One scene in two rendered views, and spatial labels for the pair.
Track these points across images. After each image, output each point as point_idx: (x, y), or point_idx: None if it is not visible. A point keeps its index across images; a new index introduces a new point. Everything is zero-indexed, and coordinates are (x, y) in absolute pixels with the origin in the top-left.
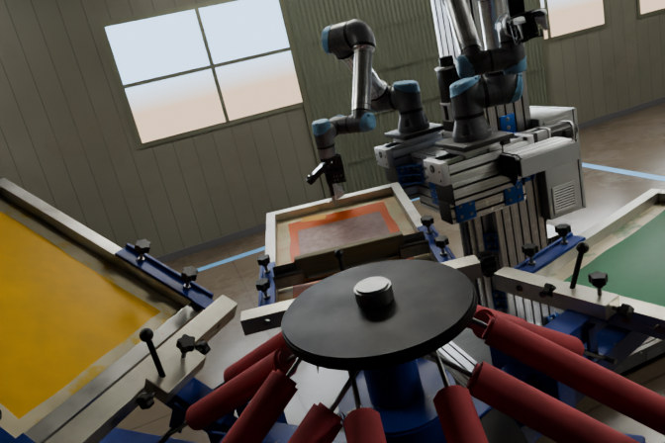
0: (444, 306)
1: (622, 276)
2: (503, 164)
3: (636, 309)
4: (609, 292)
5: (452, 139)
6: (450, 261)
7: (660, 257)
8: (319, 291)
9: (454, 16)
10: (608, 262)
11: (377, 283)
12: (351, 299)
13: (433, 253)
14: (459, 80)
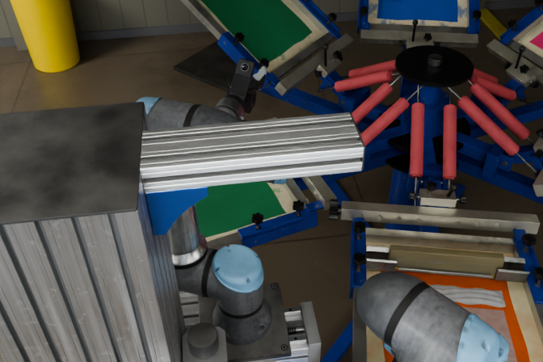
0: (410, 54)
1: (248, 202)
2: None
3: None
4: (269, 193)
5: (267, 335)
6: (361, 208)
7: (210, 208)
8: (459, 75)
9: None
10: (241, 218)
11: (433, 56)
12: (444, 66)
13: (365, 242)
14: (238, 270)
